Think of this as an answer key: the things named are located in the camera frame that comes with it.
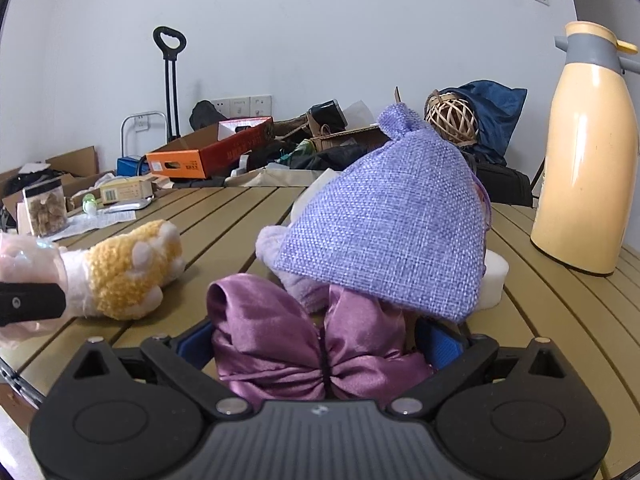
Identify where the brown cardboard box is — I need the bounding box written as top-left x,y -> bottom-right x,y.
307,112 -> 390,152

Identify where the purple satin bow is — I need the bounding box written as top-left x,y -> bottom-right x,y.
206,274 -> 434,406

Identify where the lilac fuzzy sock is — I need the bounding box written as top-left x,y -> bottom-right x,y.
255,224 -> 331,316

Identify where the small tan carton box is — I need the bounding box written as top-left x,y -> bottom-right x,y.
100,177 -> 154,205

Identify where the clear jar of snacks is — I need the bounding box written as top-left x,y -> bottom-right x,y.
23,177 -> 67,237

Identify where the black trolley handle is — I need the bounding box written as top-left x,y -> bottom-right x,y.
152,26 -> 186,142

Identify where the lavender burlap drawstring pouch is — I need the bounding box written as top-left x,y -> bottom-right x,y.
274,103 -> 491,323

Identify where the white foam cylinder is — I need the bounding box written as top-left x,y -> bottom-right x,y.
476,249 -> 509,310

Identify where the orange cardboard box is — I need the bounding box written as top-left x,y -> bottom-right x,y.
146,117 -> 273,179

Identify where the woven rattan ball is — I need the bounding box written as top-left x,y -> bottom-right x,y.
424,90 -> 480,148

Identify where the white wall socket panel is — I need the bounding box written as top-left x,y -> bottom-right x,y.
213,94 -> 272,118

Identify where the dark blue cloth bag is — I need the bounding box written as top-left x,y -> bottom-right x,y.
444,79 -> 527,166

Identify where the cream yellow thermos jug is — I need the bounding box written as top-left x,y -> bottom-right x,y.
530,21 -> 639,275

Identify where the white paper sheet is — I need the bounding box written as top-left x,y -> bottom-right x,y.
46,210 -> 137,242

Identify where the open cardboard boxes left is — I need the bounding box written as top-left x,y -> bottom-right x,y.
1,146 -> 104,219

